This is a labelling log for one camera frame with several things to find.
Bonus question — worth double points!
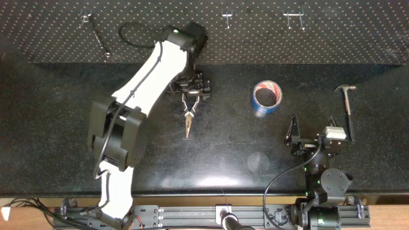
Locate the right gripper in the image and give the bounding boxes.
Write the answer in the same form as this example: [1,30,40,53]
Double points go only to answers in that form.
[284,114,337,157]

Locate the roll of blue tape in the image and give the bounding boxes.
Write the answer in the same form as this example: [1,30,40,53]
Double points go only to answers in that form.
[251,80,284,118]

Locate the black and white pliers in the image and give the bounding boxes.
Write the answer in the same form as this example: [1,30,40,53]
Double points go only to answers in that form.
[181,91,201,139]

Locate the black pegboard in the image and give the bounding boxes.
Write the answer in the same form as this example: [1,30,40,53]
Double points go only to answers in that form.
[0,0,409,65]

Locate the hammer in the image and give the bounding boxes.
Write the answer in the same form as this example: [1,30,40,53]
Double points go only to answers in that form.
[333,84,357,142]

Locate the metal hook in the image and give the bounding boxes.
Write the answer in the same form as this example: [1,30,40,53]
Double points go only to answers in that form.
[221,11,233,29]
[282,11,305,31]
[79,11,93,27]

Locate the wrench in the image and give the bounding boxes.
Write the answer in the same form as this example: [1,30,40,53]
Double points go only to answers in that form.
[83,13,112,58]

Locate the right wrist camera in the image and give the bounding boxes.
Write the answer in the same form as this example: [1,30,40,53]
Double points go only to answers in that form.
[320,126,348,142]

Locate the black cable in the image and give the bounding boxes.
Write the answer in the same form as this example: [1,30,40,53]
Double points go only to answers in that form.
[262,142,323,228]
[92,21,164,180]

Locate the mounting rail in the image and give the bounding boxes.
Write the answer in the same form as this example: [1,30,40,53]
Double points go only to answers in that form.
[52,197,371,230]

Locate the black wire bundle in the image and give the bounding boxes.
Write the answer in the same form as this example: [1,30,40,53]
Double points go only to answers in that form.
[2,197,65,226]

